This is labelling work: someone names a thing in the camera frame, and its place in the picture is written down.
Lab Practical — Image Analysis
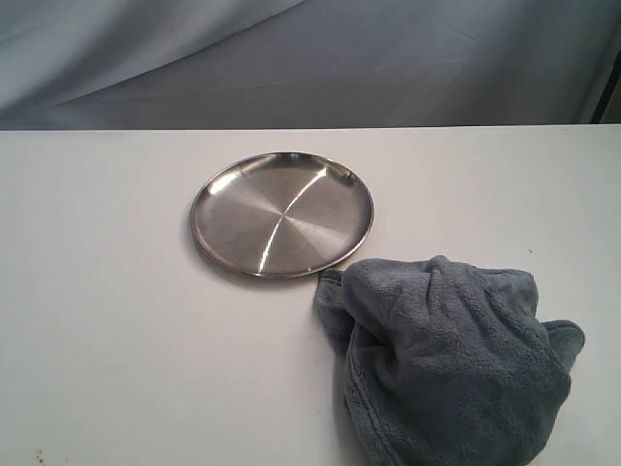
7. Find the round stainless steel plate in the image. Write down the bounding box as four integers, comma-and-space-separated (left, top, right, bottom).
188, 152, 375, 279

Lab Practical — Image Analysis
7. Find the grey backdrop cloth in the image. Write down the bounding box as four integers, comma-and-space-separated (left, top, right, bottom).
1, 1, 620, 130

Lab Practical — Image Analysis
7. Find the black stand pole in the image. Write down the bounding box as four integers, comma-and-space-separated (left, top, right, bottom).
589, 54, 620, 124

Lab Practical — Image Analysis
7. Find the grey fleece cloth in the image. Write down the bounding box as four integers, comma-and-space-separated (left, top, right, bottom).
313, 256, 585, 465

